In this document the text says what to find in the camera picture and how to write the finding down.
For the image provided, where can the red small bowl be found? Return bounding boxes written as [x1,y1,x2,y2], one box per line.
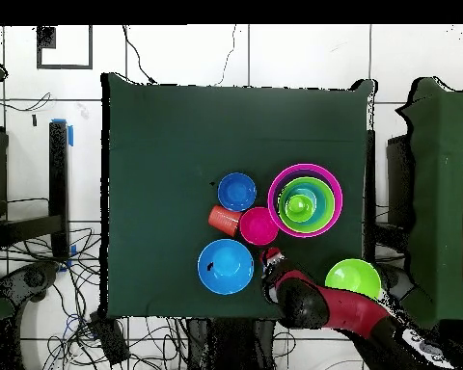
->
[239,206,280,247]

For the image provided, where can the blue large bowl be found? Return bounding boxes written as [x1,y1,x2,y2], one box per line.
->
[197,238,255,297]

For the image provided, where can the pink large bowl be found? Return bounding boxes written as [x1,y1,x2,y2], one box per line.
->
[266,162,344,239]

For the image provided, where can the lime green small cup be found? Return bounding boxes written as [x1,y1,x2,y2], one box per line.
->
[284,193,314,224]

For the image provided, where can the orange cup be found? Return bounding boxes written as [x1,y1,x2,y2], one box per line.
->
[207,204,243,238]

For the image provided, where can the purple shallow bowl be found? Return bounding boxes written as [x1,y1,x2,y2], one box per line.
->
[272,169,340,232]

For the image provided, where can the turquoise bowl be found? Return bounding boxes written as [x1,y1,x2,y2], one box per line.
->
[283,184,327,228]

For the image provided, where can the dark blue small bowl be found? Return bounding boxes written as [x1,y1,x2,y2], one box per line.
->
[216,172,258,214]

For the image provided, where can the lime green large bowl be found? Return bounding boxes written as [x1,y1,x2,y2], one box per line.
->
[278,176,337,234]
[324,258,382,301]

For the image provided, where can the black stand base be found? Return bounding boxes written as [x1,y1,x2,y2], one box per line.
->
[0,261,59,304]
[377,263,414,302]

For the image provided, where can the dark green table cloth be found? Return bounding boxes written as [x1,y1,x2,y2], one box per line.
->
[100,72,377,323]

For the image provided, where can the black floor box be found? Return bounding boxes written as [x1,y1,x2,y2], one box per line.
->
[90,311,131,366]

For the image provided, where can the blue tape strip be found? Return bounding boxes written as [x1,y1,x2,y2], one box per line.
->
[51,118,75,147]

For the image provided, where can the thin black floor cable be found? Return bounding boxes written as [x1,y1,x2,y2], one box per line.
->
[122,24,158,85]
[214,24,237,87]

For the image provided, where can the tangled floor cables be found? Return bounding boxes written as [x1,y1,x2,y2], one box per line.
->
[0,226,190,370]

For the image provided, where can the black post stand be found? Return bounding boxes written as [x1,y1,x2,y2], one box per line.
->
[0,120,70,259]

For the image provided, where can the black square floor frame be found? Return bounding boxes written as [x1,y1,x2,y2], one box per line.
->
[36,24,94,70]

